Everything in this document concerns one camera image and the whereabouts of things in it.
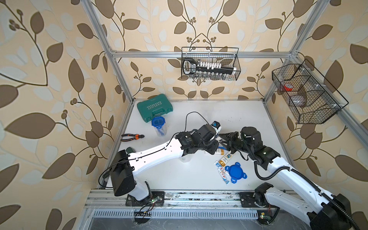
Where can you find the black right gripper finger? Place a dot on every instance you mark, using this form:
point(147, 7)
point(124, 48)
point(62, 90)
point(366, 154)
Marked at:
point(227, 142)
point(230, 135)

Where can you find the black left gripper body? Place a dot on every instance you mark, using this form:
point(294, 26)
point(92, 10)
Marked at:
point(210, 146)

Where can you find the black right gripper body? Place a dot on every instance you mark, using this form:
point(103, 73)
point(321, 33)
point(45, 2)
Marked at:
point(237, 143)

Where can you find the white bottle angled gold cap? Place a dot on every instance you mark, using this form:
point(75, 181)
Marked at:
point(224, 160)

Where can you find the blue lid front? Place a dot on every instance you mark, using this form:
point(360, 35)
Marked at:
point(236, 172)

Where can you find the blue lid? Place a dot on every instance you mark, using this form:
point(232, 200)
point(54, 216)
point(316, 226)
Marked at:
point(236, 172)
point(158, 122)

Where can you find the toothpaste tube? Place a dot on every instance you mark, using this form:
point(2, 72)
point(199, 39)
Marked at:
point(223, 176)
point(218, 165)

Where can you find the clear plastic container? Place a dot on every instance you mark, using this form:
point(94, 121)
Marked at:
point(186, 159)
point(161, 131)

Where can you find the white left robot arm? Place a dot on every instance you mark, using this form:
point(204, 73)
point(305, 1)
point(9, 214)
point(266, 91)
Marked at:
point(125, 167)

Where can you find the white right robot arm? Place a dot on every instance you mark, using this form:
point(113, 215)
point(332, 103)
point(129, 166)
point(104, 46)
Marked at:
point(288, 189)

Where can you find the white bottle purple label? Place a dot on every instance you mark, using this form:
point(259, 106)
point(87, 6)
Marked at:
point(221, 151)

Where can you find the green plastic tool case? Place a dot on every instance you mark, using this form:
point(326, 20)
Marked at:
point(154, 107)

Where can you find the red tape roll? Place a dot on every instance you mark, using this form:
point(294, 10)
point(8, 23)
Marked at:
point(287, 87)

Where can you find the orange black side cutters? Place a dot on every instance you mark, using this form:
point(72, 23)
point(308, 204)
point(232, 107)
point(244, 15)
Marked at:
point(131, 137)

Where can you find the black socket wrench set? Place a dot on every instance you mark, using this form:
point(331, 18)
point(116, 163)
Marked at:
point(190, 67)

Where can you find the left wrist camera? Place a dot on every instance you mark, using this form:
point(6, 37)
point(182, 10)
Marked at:
point(208, 132)

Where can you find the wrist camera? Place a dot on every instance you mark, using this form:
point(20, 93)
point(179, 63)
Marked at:
point(208, 132)
point(251, 135)

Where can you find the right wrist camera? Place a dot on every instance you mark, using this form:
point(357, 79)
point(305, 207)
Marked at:
point(251, 135)

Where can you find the black wire basket back wall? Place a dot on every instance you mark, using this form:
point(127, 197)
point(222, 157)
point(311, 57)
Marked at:
point(226, 56)

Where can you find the black wire basket wall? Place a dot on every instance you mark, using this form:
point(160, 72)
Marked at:
point(226, 56)
point(315, 98)

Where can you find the black wire basket right wall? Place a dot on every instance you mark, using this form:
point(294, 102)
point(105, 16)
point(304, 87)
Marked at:
point(315, 98)

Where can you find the aluminium frame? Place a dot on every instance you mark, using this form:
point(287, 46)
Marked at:
point(143, 41)

